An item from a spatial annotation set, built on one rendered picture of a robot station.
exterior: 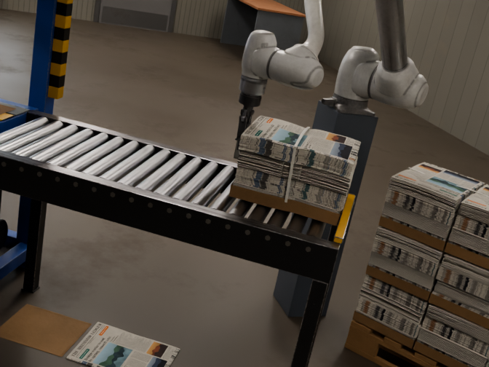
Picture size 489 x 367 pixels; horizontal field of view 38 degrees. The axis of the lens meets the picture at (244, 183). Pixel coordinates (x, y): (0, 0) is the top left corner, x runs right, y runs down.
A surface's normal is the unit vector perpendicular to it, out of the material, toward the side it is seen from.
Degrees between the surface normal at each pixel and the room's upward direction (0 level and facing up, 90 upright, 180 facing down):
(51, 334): 0
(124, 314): 0
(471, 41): 90
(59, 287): 0
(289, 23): 90
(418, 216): 90
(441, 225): 90
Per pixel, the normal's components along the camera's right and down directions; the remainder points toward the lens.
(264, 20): 0.32, 0.39
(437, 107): -0.93, -0.06
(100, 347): 0.18, -0.92
